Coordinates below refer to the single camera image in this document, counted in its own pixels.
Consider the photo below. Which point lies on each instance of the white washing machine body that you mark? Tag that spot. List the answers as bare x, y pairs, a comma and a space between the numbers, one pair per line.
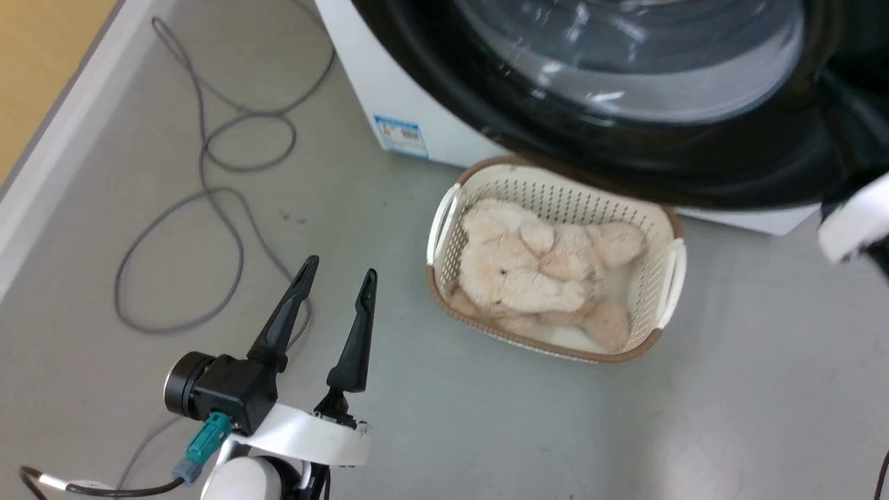
389, 76

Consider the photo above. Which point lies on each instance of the white laundry basket brown rim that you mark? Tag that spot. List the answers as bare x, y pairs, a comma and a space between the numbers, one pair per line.
555, 191

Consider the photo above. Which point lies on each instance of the black round washing machine door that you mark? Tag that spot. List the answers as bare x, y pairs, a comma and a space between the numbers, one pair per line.
625, 149

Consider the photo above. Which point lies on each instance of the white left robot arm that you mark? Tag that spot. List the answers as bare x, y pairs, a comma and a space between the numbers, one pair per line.
243, 482

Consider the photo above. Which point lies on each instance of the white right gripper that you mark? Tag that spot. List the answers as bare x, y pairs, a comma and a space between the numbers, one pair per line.
856, 221

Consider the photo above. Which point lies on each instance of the blue energy label sticker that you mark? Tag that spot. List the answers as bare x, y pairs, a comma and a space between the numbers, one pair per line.
401, 136

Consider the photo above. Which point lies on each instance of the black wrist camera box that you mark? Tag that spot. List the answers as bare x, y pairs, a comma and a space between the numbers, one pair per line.
226, 392

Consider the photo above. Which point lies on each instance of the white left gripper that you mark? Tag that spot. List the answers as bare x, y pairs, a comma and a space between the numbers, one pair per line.
305, 436

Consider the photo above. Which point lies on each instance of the beige plush teddy bear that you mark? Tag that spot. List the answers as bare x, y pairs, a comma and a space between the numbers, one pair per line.
517, 274

